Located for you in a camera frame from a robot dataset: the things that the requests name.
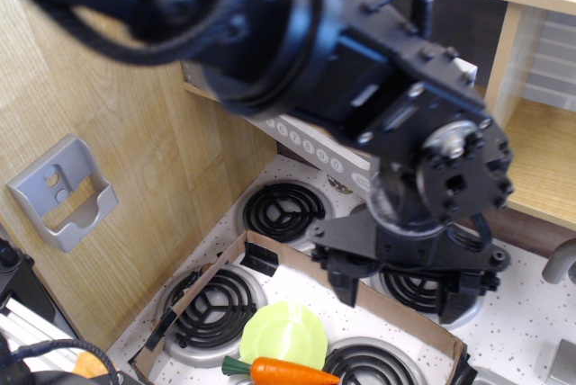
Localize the stove burner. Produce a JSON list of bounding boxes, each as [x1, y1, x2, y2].
[[323, 336, 428, 385], [369, 227, 488, 331], [234, 180, 335, 255], [164, 264, 267, 368]]

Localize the grey wall phone holder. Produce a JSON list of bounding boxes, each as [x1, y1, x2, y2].
[[7, 134, 119, 253]]

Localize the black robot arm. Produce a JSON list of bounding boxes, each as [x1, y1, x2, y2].
[[32, 0, 513, 323]]

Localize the front left stove burner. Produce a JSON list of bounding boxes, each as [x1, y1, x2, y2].
[[164, 264, 267, 368]]

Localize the light green toy plate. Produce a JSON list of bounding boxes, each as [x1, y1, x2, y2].
[[239, 301, 328, 370]]

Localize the back left stove burner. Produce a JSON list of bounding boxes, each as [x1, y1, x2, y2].
[[234, 180, 335, 255]]

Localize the black cable bottom left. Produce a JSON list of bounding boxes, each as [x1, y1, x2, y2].
[[0, 335, 122, 385]]

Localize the hanging toy strainer spoon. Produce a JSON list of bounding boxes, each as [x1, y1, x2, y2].
[[327, 175, 353, 195]]

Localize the orange toy carrot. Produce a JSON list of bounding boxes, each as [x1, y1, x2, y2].
[[221, 356, 340, 385]]

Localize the black device at left edge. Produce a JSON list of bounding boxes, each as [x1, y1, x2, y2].
[[1, 239, 56, 322]]

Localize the grey sink basin edge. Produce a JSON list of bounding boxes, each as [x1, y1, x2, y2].
[[545, 339, 576, 385]]

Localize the grey toy faucet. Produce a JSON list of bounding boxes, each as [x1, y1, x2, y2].
[[542, 238, 576, 284]]

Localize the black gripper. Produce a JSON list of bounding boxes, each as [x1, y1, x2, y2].
[[309, 210, 511, 325]]

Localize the back right stove burner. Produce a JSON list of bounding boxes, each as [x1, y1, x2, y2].
[[369, 227, 488, 331]]

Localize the brown cardboard barrier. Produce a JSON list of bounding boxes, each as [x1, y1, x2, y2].
[[130, 231, 477, 384]]

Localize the front right stove burner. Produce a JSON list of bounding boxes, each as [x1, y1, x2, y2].
[[323, 336, 428, 385]]

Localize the orange object bottom left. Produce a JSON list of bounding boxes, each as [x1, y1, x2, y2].
[[72, 352, 109, 379]]

